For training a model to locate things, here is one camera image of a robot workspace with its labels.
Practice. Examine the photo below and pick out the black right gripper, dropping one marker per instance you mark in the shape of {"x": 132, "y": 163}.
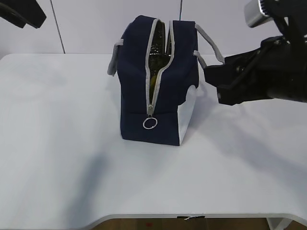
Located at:
{"x": 254, "y": 76}

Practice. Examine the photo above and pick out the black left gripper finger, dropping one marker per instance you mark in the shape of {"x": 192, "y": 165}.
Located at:
{"x": 22, "y": 12}

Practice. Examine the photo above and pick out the navy blue lunch bag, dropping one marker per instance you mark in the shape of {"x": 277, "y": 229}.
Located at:
{"x": 165, "y": 118}

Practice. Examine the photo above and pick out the yellow toy pear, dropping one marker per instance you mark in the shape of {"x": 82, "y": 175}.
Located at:
{"x": 160, "y": 53}

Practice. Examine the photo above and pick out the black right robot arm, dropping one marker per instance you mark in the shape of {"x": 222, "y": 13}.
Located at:
{"x": 290, "y": 17}

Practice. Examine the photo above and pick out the black tape on table edge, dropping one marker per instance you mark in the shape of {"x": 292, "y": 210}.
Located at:
{"x": 190, "y": 217}

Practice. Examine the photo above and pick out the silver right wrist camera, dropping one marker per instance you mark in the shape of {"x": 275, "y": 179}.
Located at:
{"x": 256, "y": 14}

